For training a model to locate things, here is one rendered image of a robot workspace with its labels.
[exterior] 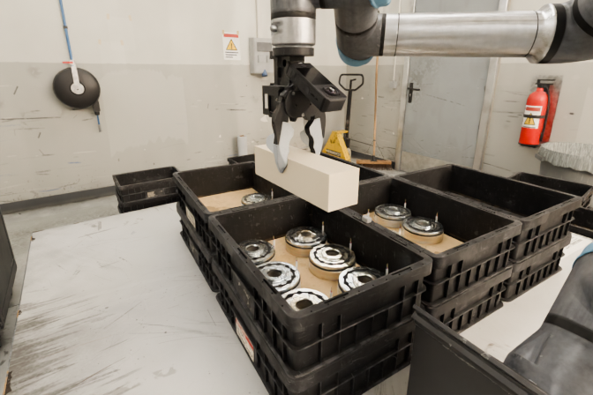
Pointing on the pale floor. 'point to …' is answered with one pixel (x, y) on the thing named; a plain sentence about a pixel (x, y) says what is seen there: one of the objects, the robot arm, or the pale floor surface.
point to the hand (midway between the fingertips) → (300, 164)
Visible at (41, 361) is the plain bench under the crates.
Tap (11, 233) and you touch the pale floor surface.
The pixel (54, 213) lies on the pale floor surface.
